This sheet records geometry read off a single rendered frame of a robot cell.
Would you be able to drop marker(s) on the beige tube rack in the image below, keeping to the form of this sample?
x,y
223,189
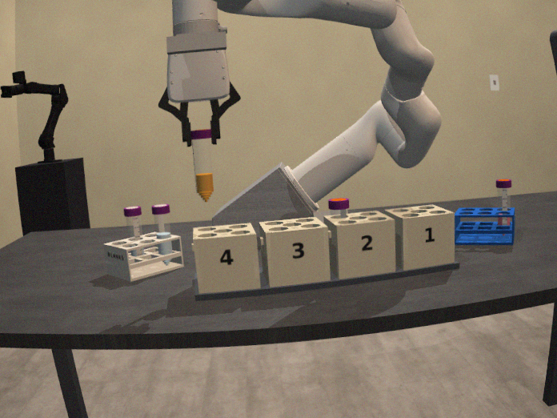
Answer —
x,y
118,260

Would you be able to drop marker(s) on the beige bucket adapter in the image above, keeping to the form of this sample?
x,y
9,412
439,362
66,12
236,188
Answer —
x,y
424,237
359,246
294,251
228,261

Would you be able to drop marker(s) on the blue tube rack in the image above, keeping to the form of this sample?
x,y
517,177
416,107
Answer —
x,y
470,235

